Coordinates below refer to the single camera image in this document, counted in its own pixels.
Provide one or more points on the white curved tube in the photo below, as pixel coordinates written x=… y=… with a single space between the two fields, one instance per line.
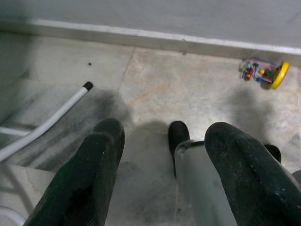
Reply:
x=11 y=215

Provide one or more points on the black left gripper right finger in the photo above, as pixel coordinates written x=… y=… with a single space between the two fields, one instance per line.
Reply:
x=254 y=179

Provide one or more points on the white tube with black cap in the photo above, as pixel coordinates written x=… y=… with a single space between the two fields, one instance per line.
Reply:
x=49 y=122

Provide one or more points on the grey stone skirting board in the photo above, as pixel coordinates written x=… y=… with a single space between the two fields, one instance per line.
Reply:
x=150 y=38

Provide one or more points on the white metal crossbar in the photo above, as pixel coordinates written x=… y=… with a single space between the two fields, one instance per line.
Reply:
x=13 y=131

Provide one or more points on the colourful bead toy yellow base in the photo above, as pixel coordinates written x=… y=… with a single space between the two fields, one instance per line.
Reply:
x=264 y=71

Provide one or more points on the silver robot lower leg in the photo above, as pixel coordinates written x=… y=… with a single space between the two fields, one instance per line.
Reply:
x=200 y=181

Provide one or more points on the black robot foot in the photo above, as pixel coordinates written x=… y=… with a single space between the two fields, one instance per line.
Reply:
x=178 y=134
x=274 y=151

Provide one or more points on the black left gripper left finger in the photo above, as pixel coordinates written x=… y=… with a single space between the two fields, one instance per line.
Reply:
x=84 y=169

